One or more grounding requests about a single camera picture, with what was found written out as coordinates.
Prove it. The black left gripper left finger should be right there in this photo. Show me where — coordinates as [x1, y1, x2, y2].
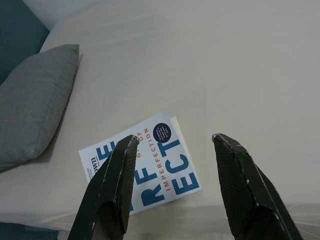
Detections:
[67, 135, 140, 240]

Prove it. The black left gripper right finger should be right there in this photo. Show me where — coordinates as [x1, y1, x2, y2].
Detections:
[211, 133, 305, 240]

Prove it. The white book with blue letters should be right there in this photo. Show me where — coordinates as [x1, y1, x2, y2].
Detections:
[78, 112, 203, 216]

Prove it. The grey pillow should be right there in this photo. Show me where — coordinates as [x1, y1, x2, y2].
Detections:
[0, 44, 80, 173]

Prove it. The dark blue bed base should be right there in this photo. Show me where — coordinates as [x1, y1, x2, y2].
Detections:
[0, 221, 60, 240]

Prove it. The mattress with beige sheet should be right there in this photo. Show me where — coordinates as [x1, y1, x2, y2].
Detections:
[0, 12, 320, 236]

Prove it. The blue fabric headboard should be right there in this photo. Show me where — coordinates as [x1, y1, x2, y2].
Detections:
[0, 0, 51, 86]

